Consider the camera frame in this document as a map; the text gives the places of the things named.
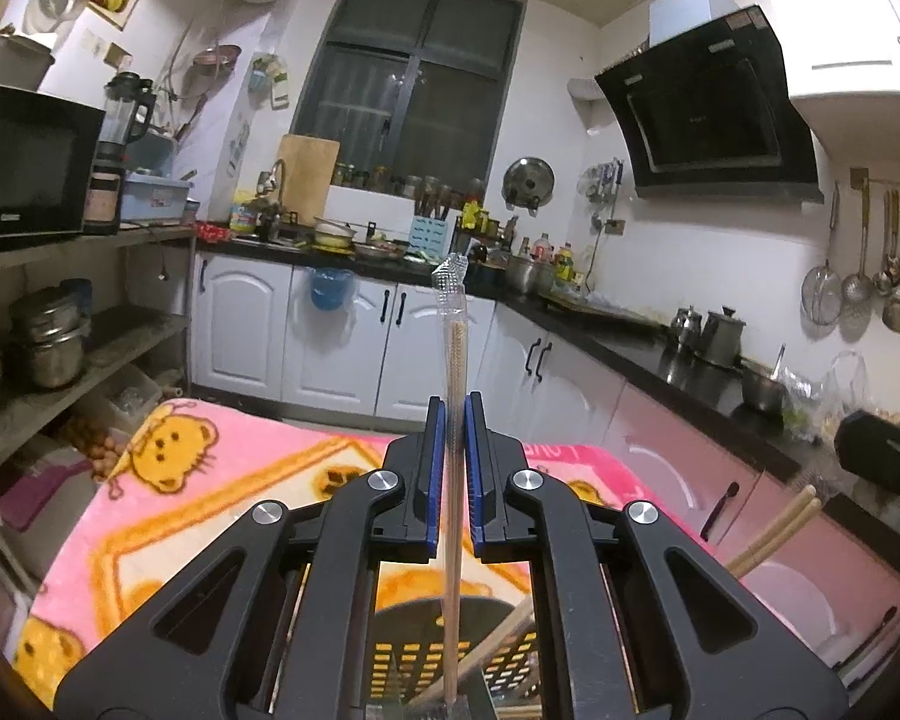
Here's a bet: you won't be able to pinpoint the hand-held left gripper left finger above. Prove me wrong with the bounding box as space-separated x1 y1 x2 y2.
52 394 447 720

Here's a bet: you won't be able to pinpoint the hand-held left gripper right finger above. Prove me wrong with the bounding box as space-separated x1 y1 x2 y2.
463 390 848 720

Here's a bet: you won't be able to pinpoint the green plastic utensil holder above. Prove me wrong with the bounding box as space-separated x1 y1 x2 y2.
366 596 552 720

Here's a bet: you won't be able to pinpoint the clear plastic bag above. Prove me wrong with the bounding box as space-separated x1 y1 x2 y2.
784 351 869 445

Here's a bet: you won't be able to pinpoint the steel pot with spoon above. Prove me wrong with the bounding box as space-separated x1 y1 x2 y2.
740 345 790 415

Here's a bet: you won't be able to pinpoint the steel hanging ladle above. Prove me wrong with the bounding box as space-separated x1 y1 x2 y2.
881 191 900 335

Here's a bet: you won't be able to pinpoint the steel slotted ladle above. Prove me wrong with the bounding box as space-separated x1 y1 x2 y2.
840 184 873 302

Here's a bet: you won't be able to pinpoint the steel mesh strainer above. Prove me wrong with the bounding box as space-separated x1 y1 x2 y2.
800 181 846 327

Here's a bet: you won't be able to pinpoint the steel hanging spoon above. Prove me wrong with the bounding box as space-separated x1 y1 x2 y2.
872 191 895 297

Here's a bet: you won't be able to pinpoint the steel stockpot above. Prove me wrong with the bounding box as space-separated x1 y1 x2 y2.
504 253 556 295

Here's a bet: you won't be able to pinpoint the large steel kettle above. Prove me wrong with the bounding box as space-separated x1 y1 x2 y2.
697 305 749 370

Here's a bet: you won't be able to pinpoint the flat metal tray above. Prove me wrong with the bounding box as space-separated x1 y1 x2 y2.
544 291 668 331

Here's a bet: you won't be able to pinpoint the pink bear printed blanket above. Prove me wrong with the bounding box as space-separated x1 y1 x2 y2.
11 399 721 713

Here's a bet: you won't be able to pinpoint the blue knife block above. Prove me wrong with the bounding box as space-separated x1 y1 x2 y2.
407 195 457 257

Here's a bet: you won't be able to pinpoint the small steel kettle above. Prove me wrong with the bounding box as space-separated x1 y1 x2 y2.
669 305 704 350

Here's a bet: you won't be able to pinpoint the white lower kitchen cabinet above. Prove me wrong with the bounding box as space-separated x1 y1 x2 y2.
191 251 623 436

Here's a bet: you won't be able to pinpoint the hanging steel pot lid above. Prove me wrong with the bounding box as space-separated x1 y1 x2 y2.
501 156 557 209

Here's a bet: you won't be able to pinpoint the wooden cutting board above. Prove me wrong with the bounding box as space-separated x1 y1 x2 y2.
276 133 341 227

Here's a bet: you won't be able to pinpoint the pile of round brown produce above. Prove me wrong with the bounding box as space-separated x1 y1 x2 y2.
64 420 132 482

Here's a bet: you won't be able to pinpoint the steel faucet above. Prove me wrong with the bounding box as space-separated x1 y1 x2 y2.
257 157 289 215

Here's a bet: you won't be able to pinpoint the grey storage shelf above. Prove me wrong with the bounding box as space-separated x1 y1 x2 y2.
0 225 196 616

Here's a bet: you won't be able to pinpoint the dark framed window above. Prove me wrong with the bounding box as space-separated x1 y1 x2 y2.
291 0 527 202

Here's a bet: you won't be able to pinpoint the blue plastic container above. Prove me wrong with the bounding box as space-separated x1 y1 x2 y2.
120 169 200 224

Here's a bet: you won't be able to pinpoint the black range hood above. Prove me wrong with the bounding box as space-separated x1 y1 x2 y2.
594 0 827 205

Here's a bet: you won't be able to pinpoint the purple plastic tray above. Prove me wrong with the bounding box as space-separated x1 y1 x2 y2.
0 457 95 533

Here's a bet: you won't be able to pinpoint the stacked steel pots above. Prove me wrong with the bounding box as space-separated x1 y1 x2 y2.
11 289 92 391

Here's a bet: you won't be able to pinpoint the white upper cabinet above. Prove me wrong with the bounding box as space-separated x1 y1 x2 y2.
756 0 900 121

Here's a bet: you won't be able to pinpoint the hanging copper pan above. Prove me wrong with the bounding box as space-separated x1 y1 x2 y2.
191 43 242 82

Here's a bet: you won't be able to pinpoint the black blender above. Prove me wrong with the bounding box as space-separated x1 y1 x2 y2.
82 72 157 235

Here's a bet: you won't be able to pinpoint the black microwave oven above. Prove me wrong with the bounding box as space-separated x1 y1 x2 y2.
0 81 107 242

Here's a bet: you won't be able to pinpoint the steel box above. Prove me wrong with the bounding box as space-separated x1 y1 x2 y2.
0 34 55 93

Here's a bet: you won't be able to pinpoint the utensil hanging rail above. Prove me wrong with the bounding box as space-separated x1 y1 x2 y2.
849 166 900 200

